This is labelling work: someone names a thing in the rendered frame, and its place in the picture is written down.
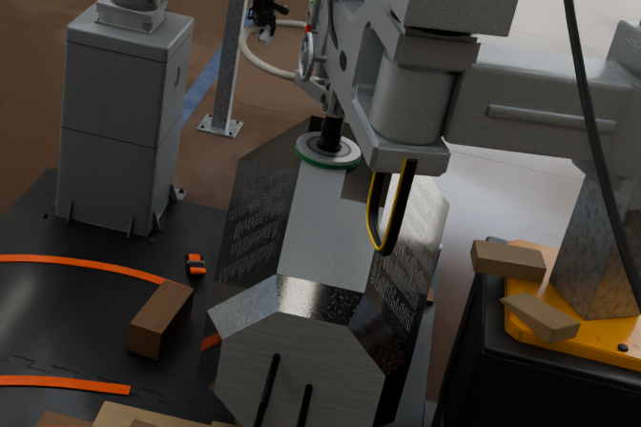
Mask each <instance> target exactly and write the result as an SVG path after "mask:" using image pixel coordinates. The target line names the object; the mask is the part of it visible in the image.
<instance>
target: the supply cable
mask: <svg viewBox="0 0 641 427"><path fill-rule="evenodd" d="M564 6H565V14H566V20H567V26H568V31H569V42H570V47H571V52H572V58H573V64H574V69H575V74H576V80H577V86H578V90H579V94H580V99H581V104H582V108H583V113H584V117H585V122H586V126H587V131H588V136H589V143H590V147H591V151H592V155H593V159H594V163H595V167H596V171H597V174H598V178H599V182H600V186H601V190H602V194H603V197H604V201H605V205H606V208H607V211H608V215H609V218H610V224H611V226H612V230H613V233H614V236H615V240H616V243H617V246H618V250H619V253H620V255H621V259H622V262H623V265H624V268H625V271H626V273H627V276H628V279H629V282H630V285H631V289H632V291H633V294H634V297H635V300H636V303H637V306H638V309H639V311H640V314H641V279H640V277H639V274H638V272H637V269H636V266H635V264H634V261H633V258H632V255H631V249H630V246H629V243H628V240H627V237H626V234H625V230H624V227H623V224H622V220H621V217H620V214H619V212H618V208H617V205H616V202H615V198H614V194H613V190H612V186H611V183H610V177H609V173H608V169H607V165H606V161H605V157H604V154H603V150H602V146H601V142H600V138H599V133H598V130H597V125H596V120H595V116H594V111H593V106H592V102H591V98H590V93H589V85H588V80H587V75H586V70H585V64H584V58H583V53H582V48H581V42H580V37H579V31H578V26H577V21H576V14H575V7H574V1H573V0H564Z"/></svg>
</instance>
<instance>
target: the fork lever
mask: <svg viewBox="0 0 641 427"><path fill-rule="evenodd" d="M329 83H330V80H329V79H325V78H324V84H323V85H319V84H318V83H317V82H315V81H314V80H312V79H311V78H310V79H309V81H308V82H306V83H304V82H302V81H301V80H300V72H299V70H295V81H294V84H296V85H297V86H298V87H299V88H301V89H302V90H303V91H305V92H306V93H307V94H309V95H310V96H311V97H313V98H314V99H315V100H316V101H318V102H319V103H320V104H322V109H323V111H324V112H326V111H327V110H328V102H327V96H328V92H329V91H328V90H327V89H326V86H327V84H329ZM341 112H343V109H342V107H341V103H340V101H339V99H338V97H337V96H336V100H335V105H334V110H333V114H335V115H336V116H337V117H341Z"/></svg>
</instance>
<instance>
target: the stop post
mask: <svg viewBox="0 0 641 427"><path fill-rule="evenodd" d="M247 2H248V0H229V1H228V8H227V15H226V22H225V29H224V35H223V42H222V50H221V56H220V63H219V70H218V77H217V90H216V97H215V104H214V110H213V115H211V114H208V113H207V114H206V115H205V117H204V118H203V120H202V121H201V123H200V124H199V125H198V127H197V128H196V129H197V130H198V131H202V132H209V133H213V134H217V135H221V136H225V137H230V138H235V136H236V135H237V133H238V131H239V129H240V127H241V126H242V124H243V122H239V121H236V120H232V119H230V117H231V110H232V105H233V98H234V91H235V85H236V79H237V72H238V60H239V54H240V49H239V47H238V37H239V35H240V33H241V32H242V31H243V28H244V21H245V15H246V9H247Z"/></svg>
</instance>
